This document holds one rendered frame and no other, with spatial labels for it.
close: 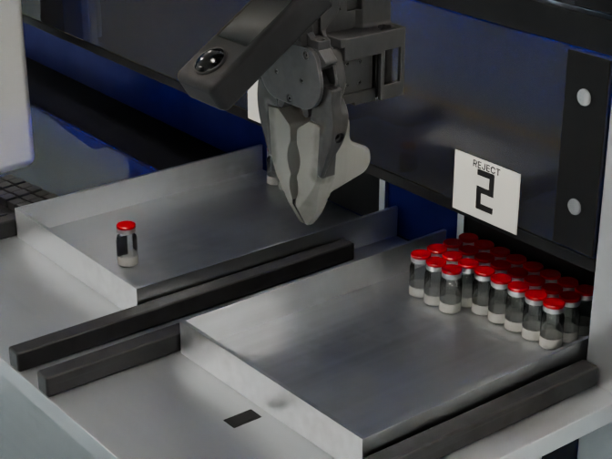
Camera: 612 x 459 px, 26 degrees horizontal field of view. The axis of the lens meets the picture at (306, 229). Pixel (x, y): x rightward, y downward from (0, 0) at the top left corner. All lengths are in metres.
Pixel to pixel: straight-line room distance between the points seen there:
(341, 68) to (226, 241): 0.56
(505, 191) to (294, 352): 0.25
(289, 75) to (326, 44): 0.04
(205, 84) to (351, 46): 0.11
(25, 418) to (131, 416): 1.25
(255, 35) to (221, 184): 0.73
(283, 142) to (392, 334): 0.34
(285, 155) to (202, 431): 0.27
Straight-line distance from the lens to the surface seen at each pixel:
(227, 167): 1.65
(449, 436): 1.10
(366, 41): 0.96
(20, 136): 1.93
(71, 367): 1.21
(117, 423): 1.16
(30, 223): 1.49
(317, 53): 0.94
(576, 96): 1.15
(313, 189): 0.98
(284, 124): 0.99
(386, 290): 1.37
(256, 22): 0.93
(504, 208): 1.24
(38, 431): 2.37
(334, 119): 0.94
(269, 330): 1.29
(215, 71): 0.91
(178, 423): 1.15
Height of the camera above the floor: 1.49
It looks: 24 degrees down
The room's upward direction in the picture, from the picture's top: straight up
